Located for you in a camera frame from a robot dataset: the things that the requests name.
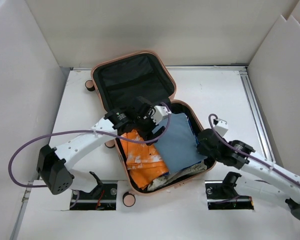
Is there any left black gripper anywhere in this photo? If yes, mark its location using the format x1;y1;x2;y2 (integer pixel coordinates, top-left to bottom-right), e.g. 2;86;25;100
134;109;165;145

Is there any blue white red cloth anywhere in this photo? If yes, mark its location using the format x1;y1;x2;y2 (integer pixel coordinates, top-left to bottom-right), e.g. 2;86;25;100
186;115;204;146

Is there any grey cloth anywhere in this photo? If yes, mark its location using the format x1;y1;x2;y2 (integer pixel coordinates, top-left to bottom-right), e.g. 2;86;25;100
154;113;207;174

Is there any orange white cloth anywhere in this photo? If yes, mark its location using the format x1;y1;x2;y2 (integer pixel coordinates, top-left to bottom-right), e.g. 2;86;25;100
120;140;169;189

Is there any pink hard-shell suitcase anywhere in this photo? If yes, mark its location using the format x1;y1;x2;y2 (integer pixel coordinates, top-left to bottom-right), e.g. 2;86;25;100
86;51;216;207

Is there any cream green printed cloth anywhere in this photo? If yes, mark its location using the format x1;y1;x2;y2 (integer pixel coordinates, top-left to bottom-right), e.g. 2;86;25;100
147;161;208;192

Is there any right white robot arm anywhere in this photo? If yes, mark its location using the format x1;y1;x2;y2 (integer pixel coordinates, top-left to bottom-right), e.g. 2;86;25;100
197;128;300;220

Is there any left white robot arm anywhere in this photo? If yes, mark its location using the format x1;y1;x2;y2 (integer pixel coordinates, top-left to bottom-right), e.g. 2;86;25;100
37;96;171;199

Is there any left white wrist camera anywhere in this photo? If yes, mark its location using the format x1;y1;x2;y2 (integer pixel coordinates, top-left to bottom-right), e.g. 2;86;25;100
151;105;171;125

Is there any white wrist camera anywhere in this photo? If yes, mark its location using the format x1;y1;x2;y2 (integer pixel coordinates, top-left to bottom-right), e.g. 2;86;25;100
213;118;229;137
151;105;171;125

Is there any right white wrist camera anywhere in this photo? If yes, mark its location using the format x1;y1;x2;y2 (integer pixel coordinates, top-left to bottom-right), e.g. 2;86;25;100
213;118;229;137

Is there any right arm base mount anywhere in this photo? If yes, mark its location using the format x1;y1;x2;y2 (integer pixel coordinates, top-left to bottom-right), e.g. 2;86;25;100
204;172;254;210

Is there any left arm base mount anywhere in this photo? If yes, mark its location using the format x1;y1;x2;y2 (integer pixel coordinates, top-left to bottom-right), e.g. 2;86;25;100
69;171;118;211

